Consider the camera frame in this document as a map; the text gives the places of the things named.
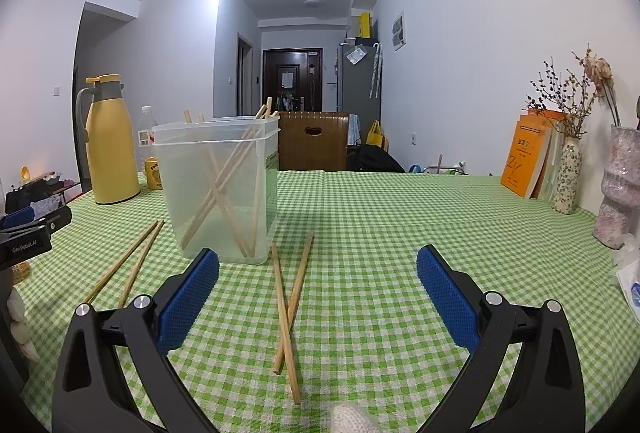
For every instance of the clear plastic bag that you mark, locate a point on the clear plastic bag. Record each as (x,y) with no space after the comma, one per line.
(356,56)

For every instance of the small yellow lamp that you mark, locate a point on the small yellow lamp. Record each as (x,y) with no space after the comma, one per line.
(25,173)

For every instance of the yellow box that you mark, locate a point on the yellow box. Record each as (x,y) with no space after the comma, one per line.
(366,25)

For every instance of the white wall panel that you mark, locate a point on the white wall panel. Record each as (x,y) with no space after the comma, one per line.
(398,31)

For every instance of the pink speckled vase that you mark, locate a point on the pink speckled vase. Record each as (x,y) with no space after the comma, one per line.
(617,193)

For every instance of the floral ceramic vase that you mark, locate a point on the floral ceramic vase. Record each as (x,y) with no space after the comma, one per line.
(567,178)

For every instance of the yellow thermos jug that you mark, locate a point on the yellow thermos jug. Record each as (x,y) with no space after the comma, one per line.
(112,153)

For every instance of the brown wooden chair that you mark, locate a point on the brown wooden chair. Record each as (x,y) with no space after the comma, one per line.
(320,148)

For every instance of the yellow tote bag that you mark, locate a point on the yellow tote bag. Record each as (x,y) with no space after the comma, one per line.
(376,137)

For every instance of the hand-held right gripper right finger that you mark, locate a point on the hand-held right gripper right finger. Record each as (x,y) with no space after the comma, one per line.
(450,298)

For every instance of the black bag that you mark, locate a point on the black bag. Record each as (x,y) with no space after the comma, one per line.
(375,160)

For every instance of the person's left hand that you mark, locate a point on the person's left hand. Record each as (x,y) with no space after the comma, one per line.
(22,328)

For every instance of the clear plastic water bottle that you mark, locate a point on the clear plastic water bottle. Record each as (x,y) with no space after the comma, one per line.
(146,123)

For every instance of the clear plastic container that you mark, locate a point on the clear plastic container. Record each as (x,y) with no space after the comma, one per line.
(175,163)

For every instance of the green checkered tablecloth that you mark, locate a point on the green checkered tablecloth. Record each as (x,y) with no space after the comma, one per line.
(375,238)

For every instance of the thin orange book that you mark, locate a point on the thin orange book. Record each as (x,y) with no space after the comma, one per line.
(550,115)

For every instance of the dark dried twigs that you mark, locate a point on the dark dried twigs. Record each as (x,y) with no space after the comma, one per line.
(570,113)

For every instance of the white book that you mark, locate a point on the white book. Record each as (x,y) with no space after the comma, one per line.
(552,168)

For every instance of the thick orange book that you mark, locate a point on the thick orange book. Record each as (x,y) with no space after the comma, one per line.
(522,160)

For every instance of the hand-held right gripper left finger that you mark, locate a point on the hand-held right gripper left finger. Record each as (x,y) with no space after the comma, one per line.
(192,298)

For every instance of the yellow bear mug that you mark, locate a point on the yellow bear mug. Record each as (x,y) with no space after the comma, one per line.
(152,175)

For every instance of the metal frame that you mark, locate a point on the metal frame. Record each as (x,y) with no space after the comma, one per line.
(440,169)

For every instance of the blue patterned cloth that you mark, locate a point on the blue patterned cloth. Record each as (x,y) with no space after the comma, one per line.
(354,130)

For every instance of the dark entrance door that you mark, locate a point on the dark entrance door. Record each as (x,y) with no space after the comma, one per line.
(295,63)

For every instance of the black clothes rack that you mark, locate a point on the black clothes rack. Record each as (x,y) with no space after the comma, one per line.
(35,195)

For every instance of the brown interior door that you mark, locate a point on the brown interior door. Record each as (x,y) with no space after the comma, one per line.
(245,73)

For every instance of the grey refrigerator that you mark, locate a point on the grey refrigerator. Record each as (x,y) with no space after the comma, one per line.
(357,103)

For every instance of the white paper notice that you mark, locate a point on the white paper notice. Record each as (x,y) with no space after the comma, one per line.
(287,80)

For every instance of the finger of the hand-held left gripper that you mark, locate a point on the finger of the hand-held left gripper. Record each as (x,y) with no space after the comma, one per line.
(17,217)
(55,220)

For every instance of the white folded umbrella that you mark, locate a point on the white folded umbrella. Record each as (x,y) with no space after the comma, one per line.
(376,70)

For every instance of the white paper bag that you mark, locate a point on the white paper bag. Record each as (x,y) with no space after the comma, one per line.
(630,283)

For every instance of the person's right hand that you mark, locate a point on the person's right hand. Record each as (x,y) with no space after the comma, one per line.
(352,420)

